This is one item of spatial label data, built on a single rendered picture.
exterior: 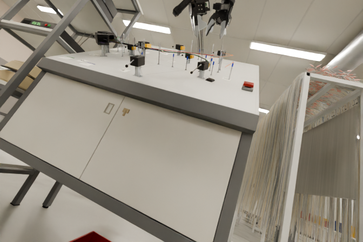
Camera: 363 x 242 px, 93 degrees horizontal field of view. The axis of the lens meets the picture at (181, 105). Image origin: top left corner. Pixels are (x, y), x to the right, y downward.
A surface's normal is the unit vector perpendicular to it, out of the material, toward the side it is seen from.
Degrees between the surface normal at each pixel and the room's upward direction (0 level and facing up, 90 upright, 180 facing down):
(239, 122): 90
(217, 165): 90
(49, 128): 90
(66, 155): 90
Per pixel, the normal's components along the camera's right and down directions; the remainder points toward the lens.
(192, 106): -0.17, -0.41
